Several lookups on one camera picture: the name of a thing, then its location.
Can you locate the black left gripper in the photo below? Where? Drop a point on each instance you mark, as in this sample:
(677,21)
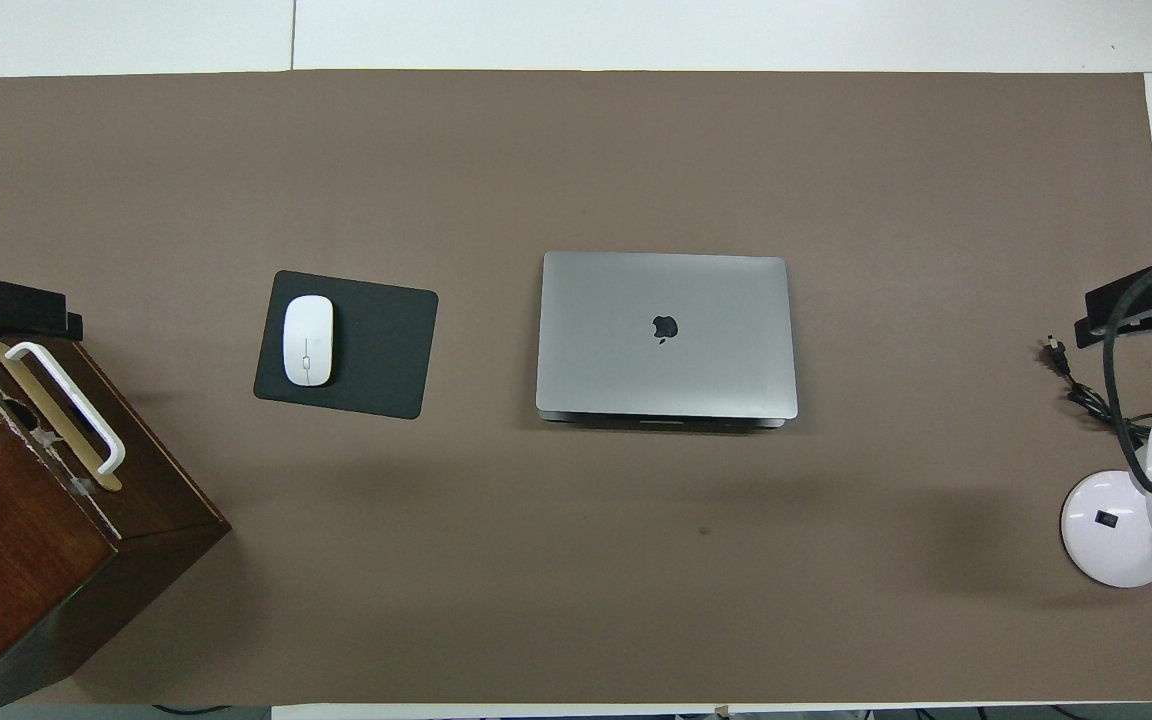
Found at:
(16,308)

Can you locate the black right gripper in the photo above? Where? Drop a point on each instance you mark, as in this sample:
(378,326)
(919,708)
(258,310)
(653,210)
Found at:
(1094,318)

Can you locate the silver grey laptop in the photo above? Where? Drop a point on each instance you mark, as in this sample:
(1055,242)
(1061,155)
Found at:
(666,330)

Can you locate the brass plate on box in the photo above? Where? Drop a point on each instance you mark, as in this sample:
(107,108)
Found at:
(96,470)

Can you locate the white desk lamp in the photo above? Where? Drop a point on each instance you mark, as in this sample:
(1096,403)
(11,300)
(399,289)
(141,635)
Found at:
(1106,520)

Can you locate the brown wooden box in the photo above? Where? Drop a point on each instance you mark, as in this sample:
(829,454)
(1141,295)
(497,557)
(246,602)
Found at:
(6,560)

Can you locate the white computer mouse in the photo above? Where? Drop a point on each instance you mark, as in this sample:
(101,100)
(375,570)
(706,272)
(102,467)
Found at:
(308,340)

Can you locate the black mouse pad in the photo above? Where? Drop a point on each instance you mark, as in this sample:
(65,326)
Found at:
(381,345)

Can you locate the brown table mat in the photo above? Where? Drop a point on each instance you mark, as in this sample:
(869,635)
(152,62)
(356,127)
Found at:
(536,560)

